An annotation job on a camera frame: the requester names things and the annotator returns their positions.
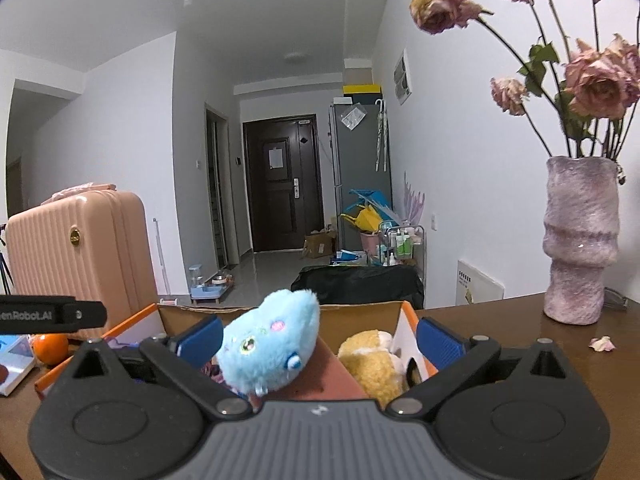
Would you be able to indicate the brown cardboard carton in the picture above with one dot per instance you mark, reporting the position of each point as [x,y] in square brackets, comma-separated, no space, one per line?
[320,245]

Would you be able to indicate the white folded umbrella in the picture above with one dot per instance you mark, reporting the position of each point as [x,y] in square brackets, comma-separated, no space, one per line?
[381,135]

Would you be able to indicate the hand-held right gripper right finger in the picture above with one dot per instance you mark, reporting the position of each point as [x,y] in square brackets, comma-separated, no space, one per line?
[440,342]

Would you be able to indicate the purple textured vase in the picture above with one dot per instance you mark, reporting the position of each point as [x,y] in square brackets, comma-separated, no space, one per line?
[580,240]

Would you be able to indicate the dark brown entrance door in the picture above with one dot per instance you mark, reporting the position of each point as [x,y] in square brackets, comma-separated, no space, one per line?
[282,185]

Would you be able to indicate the dried pink rose bouquet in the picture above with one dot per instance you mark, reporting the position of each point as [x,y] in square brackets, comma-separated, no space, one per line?
[597,82]

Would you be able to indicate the purple wing decoration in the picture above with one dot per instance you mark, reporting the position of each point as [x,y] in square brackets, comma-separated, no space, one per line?
[414,202]

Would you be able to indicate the clear plastic bag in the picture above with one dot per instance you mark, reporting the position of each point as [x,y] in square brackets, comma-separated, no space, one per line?
[354,117]

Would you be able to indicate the orange fruit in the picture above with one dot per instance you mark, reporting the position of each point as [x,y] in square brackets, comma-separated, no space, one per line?
[50,349]

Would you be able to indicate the white thin pole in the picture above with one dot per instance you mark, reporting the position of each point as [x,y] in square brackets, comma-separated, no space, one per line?
[160,260]

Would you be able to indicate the orange cardboard box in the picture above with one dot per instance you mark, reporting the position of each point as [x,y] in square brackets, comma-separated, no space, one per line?
[360,317]

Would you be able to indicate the metal cart with bottles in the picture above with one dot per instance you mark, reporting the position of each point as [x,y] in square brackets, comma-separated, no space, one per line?
[405,245]

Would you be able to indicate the blue folding rack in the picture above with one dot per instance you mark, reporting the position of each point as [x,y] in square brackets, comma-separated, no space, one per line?
[370,196]

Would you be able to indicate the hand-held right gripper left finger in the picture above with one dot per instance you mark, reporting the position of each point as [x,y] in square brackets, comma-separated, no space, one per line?
[200,342]

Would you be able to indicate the blue pet feeder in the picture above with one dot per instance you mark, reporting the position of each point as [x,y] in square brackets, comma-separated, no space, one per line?
[210,290]

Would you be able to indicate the white and yellow plush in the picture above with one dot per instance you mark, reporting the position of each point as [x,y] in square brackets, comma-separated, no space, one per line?
[372,367]

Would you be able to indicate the black tripod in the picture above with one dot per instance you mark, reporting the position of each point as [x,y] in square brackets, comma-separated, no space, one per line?
[4,270]

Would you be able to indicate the fallen pink petal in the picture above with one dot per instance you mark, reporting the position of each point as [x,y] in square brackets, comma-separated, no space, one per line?
[601,344]

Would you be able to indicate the pink ribbed suitcase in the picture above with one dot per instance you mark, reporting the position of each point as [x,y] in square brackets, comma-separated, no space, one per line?
[85,260]

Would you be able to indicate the yellow flat box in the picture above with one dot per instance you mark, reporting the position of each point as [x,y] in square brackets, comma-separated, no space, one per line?
[362,88]

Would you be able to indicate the light blue plush toy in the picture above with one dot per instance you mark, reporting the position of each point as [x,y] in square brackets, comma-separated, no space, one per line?
[270,340]

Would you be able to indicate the white electrical panel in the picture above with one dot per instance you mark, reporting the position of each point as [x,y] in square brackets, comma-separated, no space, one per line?
[403,77]

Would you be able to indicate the pink bucket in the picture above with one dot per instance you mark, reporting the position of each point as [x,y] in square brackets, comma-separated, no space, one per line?
[371,244]

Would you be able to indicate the white leaning board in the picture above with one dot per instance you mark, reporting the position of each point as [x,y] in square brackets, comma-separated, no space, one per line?
[480,282]

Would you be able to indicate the grey refrigerator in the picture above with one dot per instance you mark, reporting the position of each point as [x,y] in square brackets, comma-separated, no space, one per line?
[357,185]

